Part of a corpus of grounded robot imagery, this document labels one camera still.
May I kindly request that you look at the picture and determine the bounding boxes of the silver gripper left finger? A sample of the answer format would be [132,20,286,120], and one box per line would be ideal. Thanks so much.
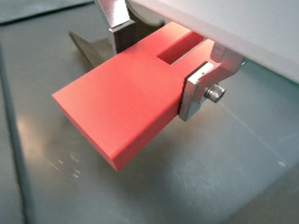
[94,0,136,54]

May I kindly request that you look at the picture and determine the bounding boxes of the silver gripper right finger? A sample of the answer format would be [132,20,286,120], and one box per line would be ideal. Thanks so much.
[179,43,245,121]

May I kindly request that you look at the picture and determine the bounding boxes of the red double-square block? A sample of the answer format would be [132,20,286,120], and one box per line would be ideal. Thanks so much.
[52,22,214,170]

